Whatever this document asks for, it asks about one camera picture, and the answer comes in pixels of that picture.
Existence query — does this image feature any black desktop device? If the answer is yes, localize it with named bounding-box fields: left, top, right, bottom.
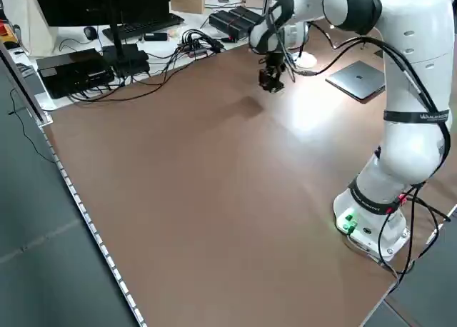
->
left=102, top=43, right=151, bottom=79

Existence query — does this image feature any aluminium frame post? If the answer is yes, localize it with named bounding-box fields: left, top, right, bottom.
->
left=0, top=41, right=54, bottom=127

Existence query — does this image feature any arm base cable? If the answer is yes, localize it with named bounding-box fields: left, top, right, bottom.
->
left=377, top=183, right=453, bottom=284

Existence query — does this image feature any black stand pole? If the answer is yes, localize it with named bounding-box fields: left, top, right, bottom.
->
left=106, top=0, right=126, bottom=56

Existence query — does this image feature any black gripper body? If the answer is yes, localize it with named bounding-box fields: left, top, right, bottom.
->
left=262, top=50, right=287, bottom=74

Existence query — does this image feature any small black device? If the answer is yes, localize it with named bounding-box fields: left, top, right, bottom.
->
left=143, top=31, right=169, bottom=43

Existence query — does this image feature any black keyboard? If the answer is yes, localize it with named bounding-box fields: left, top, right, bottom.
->
left=101, top=12, right=186, bottom=41

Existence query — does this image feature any silver laptop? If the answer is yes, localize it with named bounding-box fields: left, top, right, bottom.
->
left=325, top=59, right=388, bottom=101

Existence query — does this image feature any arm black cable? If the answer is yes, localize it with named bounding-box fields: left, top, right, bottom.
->
left=266, top=5, right=453, bottom=199

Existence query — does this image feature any black computer monitor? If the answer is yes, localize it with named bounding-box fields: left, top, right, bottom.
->
left=30, top=0, right=171, bottom=28

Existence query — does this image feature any large wooden box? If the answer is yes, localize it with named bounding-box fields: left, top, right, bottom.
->
left=169, top=0, right=207, bottom=15

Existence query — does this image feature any black usb hub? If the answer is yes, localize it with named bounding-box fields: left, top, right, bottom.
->
left=177, top=29, right=225, bottom=58

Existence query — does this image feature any black flat electronics box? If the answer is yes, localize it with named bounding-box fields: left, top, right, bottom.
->
left=36, top=48, right=116, bottom=100

